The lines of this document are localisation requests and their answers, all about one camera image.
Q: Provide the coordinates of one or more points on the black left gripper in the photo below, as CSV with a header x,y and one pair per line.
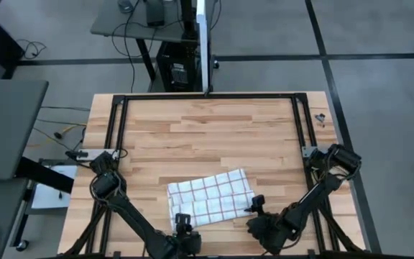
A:
x,y
189,242

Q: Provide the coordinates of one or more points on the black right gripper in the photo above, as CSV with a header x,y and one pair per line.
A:
x,y
268,232

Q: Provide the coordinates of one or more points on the white red-checked towel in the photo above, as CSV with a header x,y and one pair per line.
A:
x,y
210,198

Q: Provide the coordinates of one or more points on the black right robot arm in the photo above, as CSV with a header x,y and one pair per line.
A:
x,y
318,190

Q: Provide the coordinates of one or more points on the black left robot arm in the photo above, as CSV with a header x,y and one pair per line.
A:
x,y
131,212

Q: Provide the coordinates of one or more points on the small black clip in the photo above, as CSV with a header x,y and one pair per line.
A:
x,y
321,118

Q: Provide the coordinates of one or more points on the white flat box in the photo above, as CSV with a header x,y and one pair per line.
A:
x,y
49,196

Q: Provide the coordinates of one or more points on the black caster wheel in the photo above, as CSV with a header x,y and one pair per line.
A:
x,y
22,245
216,64

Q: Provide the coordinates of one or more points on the black computer tower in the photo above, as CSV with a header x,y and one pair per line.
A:
x,y
178,68

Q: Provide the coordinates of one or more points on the low grey desk top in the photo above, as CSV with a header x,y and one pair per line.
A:
x,y
2,201

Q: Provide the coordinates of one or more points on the grey desk with black legs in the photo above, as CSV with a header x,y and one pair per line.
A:
x,y
171,32

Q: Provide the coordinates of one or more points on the black monitor pole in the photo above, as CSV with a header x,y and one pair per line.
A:
x,y
188,18

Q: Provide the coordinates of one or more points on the large grey desk top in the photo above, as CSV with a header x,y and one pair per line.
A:
x,y
5,126

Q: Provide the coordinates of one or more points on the black power adapter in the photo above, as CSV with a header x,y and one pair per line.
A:
x,y
155,14

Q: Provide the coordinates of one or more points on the grey computer mouse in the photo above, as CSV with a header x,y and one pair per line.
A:
x,y
125,5

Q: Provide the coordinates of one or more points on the black aluminium table frame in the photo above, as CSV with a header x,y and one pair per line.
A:
x,y
207,96

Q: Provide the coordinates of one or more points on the white vertical post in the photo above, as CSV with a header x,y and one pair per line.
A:
x,y
203,43

